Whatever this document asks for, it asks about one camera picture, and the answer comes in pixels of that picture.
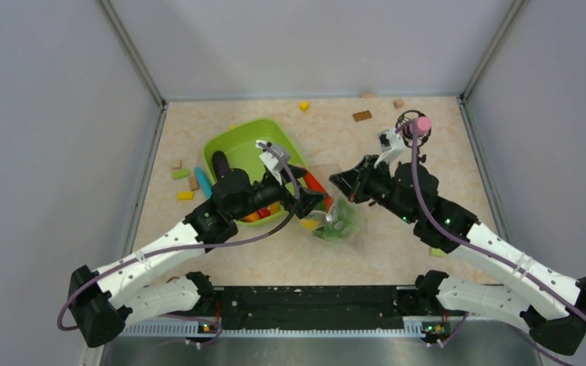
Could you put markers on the brown toy brick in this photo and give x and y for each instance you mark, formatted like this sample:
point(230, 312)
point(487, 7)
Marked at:
point(362, 115)

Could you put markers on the yellow toy brick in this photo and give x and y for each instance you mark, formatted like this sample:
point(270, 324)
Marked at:
point(185, 195)

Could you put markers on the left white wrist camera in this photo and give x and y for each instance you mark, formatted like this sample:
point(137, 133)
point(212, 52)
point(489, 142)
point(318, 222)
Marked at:
point(274, 157)

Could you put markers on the cyan toy piece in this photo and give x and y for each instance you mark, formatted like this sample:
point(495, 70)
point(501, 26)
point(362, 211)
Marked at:
point(203, 181)

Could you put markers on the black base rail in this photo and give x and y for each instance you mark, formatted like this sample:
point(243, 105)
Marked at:
point(319, 308)

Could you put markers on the light green block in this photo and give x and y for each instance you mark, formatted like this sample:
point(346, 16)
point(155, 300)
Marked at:
point(438, 253)

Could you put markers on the pink microphone on tripod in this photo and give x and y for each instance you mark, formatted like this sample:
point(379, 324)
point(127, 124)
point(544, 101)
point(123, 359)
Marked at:
point(414, 128)

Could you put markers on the yellow toy lemon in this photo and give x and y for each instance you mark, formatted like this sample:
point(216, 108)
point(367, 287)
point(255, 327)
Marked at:
point(313, 221)

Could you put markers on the red toy chili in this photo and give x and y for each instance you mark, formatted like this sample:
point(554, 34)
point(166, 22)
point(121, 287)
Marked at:
point(263, 213)

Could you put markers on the tan wooden block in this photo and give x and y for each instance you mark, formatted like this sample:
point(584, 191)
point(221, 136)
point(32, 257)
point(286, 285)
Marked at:
point(399, 103)

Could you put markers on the orange toy carrot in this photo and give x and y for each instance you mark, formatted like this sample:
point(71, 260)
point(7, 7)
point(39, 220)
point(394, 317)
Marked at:
point(313, 184)

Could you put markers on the green toy lettuce leaf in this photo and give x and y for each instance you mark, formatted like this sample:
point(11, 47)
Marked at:
point(341, 223)

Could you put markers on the clear zip top bag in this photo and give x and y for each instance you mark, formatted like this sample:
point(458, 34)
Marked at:
point(322, 173)

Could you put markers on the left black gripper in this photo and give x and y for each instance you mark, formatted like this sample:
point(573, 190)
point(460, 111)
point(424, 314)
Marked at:
point(309, 201)

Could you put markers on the brown toy block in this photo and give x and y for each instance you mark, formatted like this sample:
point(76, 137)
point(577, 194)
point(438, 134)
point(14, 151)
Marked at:
point(193, 183)

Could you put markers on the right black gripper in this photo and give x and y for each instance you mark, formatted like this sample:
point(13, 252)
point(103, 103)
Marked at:
point(354, 181)

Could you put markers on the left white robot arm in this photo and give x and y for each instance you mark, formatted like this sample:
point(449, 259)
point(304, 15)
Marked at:
point(103, 301)

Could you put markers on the orange toy fruit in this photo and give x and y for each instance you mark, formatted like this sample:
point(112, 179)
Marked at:
point(251, 218)

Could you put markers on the purple toy eggplant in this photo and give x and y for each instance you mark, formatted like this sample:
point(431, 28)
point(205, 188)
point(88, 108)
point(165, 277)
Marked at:
point(220, 164)

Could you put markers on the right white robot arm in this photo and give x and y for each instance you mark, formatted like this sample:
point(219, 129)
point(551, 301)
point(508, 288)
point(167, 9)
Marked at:
point(531, 297)

